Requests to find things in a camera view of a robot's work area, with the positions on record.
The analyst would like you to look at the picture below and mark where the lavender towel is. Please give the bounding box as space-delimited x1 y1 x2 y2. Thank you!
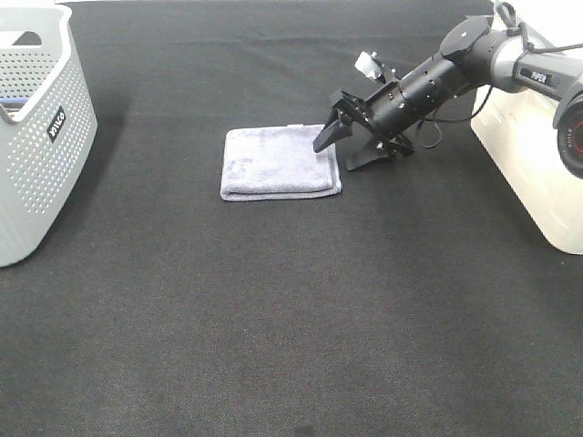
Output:
220 124 342 201

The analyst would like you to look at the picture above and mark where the blue towel in basket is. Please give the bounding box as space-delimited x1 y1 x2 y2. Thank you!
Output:
0 97 28 111

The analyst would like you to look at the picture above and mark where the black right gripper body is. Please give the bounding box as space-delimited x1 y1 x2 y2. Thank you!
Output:
331 81 414 159

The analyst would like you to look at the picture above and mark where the cream white plastic bin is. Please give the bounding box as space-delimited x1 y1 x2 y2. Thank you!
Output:
471 1 582 255

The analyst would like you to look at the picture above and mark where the black fabric table mat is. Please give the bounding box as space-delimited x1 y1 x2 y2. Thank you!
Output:
1 1 582 436

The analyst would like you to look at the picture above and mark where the grey perforated plastic basket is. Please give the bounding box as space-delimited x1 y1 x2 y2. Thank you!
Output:
1 1 97 267

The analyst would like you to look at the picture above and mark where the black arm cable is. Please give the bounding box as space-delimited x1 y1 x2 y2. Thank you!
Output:
412 84 493 149

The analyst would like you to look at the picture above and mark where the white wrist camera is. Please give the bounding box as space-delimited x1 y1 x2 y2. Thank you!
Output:
354 51 384 83

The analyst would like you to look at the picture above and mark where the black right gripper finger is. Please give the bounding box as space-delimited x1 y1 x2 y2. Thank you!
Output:
346 145 392 172
312 111 353 153

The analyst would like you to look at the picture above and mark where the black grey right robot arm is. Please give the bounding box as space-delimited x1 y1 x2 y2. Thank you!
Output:
313 16 582 177

